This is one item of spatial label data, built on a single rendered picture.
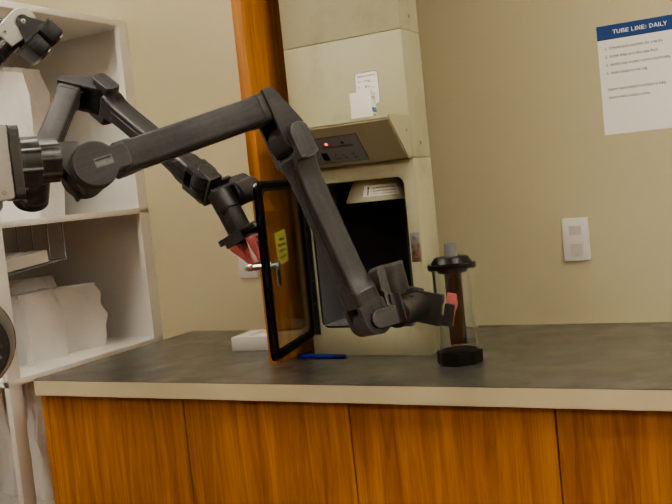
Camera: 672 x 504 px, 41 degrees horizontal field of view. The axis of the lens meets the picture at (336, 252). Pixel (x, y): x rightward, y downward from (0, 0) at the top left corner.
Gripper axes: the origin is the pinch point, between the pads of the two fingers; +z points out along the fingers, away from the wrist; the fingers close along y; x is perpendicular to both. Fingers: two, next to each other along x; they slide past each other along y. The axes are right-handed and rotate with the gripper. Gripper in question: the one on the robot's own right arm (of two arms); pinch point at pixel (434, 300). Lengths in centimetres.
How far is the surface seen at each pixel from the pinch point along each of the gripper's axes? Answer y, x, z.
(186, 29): 117, -60, 59
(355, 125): 26.3, -35.0, 6.7
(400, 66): 22, -49, 17
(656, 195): -32, -25, 62
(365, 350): 23.7, 19.5, 18.9
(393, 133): 18.0, -34.0, 9.6
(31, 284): 157, 28, 37
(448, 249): 1.8, -9.9, 9.6
